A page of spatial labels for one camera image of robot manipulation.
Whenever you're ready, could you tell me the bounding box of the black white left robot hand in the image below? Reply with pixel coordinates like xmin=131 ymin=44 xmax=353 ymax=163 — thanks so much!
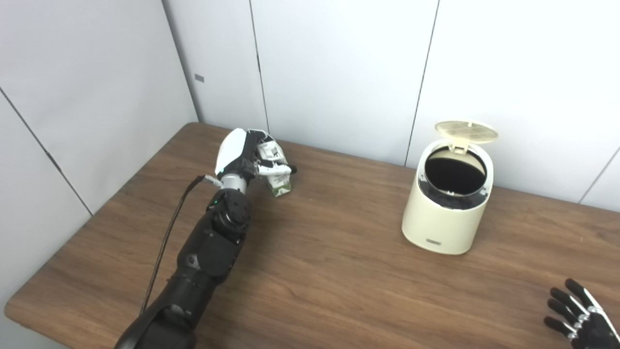
xmin=215 ymin=128 xmax=297 ymax=182

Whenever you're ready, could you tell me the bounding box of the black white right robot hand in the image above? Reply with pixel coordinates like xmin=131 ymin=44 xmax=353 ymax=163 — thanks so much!
xmin=543 ymin=278 xmax=620 ymax=349

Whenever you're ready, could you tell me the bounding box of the white green milk carton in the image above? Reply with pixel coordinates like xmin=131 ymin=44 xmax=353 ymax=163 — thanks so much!
xmin=248 ymin=129 xmax=293 ymax=197

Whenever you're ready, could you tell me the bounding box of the cream round bin lid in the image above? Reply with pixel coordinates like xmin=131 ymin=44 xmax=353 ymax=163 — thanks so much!
xmin=434 ymin=120 xmax=498 ymax=155

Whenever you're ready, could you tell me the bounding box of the cream-colored round bin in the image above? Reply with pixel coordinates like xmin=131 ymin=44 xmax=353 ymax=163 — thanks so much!
xmin=402 ymin=138 xmax=495 ymax=255

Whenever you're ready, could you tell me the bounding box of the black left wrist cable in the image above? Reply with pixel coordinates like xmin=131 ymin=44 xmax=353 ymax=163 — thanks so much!
xmin=139 ymin=175 xmax=223 ymax=316

